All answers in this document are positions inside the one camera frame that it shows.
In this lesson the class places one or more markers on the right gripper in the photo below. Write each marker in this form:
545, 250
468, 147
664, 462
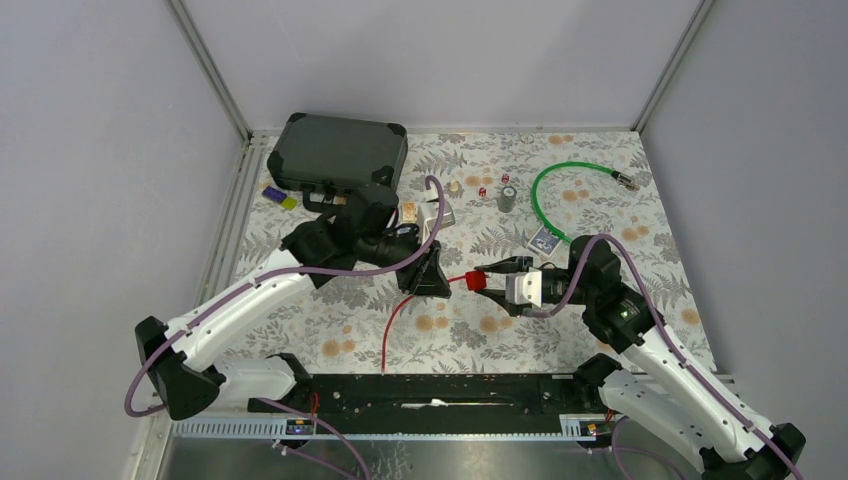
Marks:
507, 265

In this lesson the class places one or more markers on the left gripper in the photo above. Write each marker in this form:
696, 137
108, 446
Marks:
424, 277

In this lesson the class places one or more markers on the red cable lock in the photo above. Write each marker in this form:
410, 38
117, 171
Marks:
433, 334

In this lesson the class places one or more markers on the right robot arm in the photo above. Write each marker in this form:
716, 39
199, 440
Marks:
695, 414

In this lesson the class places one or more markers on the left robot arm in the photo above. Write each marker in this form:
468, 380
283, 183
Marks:
184, 370

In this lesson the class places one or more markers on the blue-backed playing card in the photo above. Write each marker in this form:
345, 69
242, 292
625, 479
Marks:
544, 243

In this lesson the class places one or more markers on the grey patterned cylinder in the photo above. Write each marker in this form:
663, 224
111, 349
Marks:
507, 199

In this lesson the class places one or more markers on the yellow-green toy brick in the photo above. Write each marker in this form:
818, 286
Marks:
288, 203

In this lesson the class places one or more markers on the dark green carrying case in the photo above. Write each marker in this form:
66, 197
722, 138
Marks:
326, 156

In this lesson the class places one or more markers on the blue toy brick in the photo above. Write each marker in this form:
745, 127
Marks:
273, 194

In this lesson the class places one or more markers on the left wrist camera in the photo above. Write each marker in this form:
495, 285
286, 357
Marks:
427, 213

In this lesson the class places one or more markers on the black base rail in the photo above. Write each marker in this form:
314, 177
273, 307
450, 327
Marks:
430, 405

